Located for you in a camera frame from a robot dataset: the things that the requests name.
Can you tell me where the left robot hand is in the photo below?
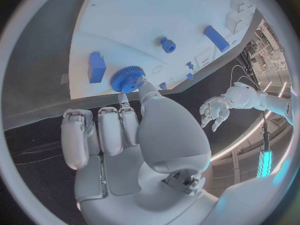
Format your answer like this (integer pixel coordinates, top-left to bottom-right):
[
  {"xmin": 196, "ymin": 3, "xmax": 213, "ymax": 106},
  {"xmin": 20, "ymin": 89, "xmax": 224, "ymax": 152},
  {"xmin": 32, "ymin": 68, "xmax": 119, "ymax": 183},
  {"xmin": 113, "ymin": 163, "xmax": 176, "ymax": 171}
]
[{"xmin": 198, "ymin": 95, "xmax": 231, "ymax": 133}]

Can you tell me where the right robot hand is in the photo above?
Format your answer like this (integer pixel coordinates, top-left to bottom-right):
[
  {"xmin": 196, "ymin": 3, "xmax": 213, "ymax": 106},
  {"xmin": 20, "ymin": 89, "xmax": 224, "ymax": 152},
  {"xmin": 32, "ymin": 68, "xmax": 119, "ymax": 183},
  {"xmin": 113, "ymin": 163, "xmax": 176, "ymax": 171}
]
[{"xmin": 60, "ymin": 75, "xmax": 220, "ymax": 225}]

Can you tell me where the blue gear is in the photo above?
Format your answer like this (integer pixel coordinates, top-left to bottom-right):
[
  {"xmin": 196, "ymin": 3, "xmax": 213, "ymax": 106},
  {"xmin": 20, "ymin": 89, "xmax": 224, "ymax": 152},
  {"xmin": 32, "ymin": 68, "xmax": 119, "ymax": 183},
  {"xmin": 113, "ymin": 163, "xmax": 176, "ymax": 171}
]
[{"xmin": 109, "ymin": 65, "xmax": 147, "ymax": 93}]

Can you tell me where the white task board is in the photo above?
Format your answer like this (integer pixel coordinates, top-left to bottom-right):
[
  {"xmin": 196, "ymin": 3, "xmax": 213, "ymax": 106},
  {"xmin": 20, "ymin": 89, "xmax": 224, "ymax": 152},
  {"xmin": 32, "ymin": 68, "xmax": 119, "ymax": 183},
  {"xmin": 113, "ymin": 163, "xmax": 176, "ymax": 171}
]
[{"xmin": 68, "ymin": 0, "xmax": 257, "ymax": 100}]

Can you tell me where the glowing light bar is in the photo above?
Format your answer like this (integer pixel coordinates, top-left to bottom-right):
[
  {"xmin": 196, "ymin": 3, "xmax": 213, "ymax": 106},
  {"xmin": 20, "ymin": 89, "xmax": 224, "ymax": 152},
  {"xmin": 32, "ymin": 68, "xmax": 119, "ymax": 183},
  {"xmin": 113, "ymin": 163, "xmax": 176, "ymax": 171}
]
[{"xmin": 255, "ymin": 147, "xmax": 274, "ymax": 179}]

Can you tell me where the blue long cylinder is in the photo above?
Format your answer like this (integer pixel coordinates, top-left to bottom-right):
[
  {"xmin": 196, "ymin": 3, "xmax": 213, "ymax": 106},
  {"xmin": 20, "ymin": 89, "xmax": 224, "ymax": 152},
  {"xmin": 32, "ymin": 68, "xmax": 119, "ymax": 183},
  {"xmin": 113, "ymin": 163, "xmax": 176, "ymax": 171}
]
[{"xmin": 203, "ymin": 25, "xmax": 231, "ymax": 54}]

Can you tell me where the blue short cylinder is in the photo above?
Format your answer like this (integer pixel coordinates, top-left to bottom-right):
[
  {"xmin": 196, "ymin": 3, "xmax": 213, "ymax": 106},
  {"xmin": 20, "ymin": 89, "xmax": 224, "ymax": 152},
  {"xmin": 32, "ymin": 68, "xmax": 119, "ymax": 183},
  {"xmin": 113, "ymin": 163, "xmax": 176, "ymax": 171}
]
[{"xmin": 160, "ymin": 37, "xmax": 177, "ymax": 54}]

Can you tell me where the blue block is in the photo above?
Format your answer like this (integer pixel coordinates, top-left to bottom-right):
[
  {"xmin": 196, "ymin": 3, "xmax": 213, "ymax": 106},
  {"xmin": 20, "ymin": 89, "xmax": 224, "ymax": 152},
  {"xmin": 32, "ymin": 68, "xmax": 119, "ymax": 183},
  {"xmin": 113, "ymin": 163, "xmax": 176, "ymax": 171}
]
[{"xmin": 87, "ymin": 51, "xmax": 107, "ymax": 84}]

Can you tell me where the white cable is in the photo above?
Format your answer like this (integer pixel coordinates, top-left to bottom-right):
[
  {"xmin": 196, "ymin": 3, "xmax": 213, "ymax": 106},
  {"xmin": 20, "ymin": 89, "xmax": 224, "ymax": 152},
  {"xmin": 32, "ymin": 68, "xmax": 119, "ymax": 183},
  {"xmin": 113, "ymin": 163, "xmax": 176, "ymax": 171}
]
[
  {"xmin": 236, "ymin": 75, "xmax": 259, "ymax": 89},
  {"xmin": 230, "ymin": 64, "xmax": 255, "ymax": 88}
]

